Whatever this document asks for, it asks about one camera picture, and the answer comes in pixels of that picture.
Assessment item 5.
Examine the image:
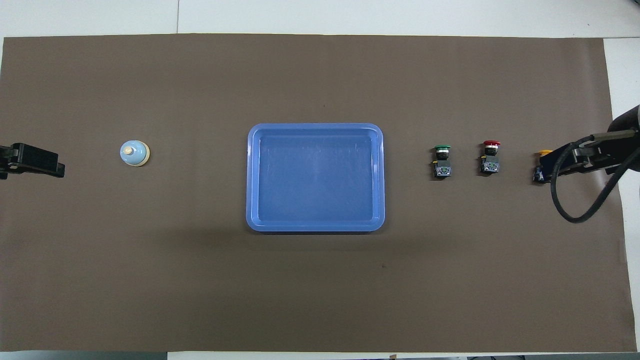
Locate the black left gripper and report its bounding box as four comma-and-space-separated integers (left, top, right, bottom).
0, 143, 66, 180

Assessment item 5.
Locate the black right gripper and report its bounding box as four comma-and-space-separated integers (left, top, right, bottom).
539, 104, 640, 182

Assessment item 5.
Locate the yellow mushroom push button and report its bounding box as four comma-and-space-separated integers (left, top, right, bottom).
532, 149, 554, 185

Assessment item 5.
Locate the red mushroom push button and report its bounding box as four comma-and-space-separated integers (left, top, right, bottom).
479, 140, 502, 175

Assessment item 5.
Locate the light blue service bell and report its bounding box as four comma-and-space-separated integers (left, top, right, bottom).
119, 138, 151, 168

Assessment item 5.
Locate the green mushroom push button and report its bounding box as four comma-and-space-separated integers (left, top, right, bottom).
431, 144, 453, 180

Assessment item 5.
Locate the blue plastic tray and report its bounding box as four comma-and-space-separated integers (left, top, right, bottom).
245, 123, 386, 233

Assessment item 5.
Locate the brown table mat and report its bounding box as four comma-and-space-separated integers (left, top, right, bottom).
0, 33, 637, 353

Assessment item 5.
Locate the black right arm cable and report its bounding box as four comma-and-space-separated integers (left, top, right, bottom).
550, 129, 640, 224

